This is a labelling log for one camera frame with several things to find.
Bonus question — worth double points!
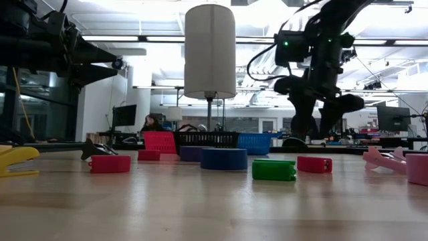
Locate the small white table lamp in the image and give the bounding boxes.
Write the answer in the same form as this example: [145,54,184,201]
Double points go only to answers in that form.
[166,106,183,123]

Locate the red plastic bin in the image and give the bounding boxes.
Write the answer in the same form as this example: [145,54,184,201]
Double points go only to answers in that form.
[143,131,177,155]

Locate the white cylinder lampshade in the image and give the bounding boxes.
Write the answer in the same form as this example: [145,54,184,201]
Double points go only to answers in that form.
[183,3,237,100]

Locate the blue plastic bin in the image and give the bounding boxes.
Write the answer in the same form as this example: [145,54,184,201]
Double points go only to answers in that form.
[236,133,274,156]

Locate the red mini stapler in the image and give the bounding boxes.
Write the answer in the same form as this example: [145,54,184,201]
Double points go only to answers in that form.
[88,155,132,174]
[296,155,333,174]
[137,149,161,161]

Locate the black computer monitor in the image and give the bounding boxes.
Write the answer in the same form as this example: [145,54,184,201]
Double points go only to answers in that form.
[112,104,138,128]
[377,105,412,133]

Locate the black staple remover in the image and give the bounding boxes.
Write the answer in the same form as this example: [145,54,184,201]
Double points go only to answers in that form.
[80,138,118,161]

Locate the blue tape roll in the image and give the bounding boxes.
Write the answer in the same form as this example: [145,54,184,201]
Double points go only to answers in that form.
[200,148,249,171]

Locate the black mesh basket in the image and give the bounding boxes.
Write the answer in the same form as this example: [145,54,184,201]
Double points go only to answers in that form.
[173,131,241,155]

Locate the person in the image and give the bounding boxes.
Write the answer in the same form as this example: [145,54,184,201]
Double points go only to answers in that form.
[140,113,165,133]

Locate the pink staple remover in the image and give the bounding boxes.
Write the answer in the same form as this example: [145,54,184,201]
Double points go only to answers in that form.
[362,146,409,175]

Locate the yellow mini stapler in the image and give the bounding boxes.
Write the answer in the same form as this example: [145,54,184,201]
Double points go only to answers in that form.
[0,145,40,178]

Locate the grey lamp pole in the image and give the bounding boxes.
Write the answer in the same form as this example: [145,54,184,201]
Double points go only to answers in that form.
[206,98,213,133]

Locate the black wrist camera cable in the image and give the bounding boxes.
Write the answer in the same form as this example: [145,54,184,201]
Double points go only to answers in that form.
[246,42,292,82]

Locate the yellow cable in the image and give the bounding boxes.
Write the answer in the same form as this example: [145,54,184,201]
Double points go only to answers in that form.
[12,66,36,141]

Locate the green mini stapler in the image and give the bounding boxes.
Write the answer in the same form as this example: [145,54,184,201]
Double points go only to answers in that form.
[251,158,298,182]

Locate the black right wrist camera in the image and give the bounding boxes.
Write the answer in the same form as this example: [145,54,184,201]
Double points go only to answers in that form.
[274,29,310,64]

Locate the purple tape roll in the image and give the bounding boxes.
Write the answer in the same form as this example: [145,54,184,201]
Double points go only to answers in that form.
[179,145,215,163]

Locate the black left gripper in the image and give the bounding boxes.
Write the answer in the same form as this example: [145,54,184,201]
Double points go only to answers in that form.
[46,11,119,89]

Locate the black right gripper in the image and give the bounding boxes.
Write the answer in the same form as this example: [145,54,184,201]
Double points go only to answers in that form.
[274,74,366,140]

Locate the black ceiling track lights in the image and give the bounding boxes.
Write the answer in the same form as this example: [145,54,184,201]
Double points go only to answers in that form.
[363,80,384,91]

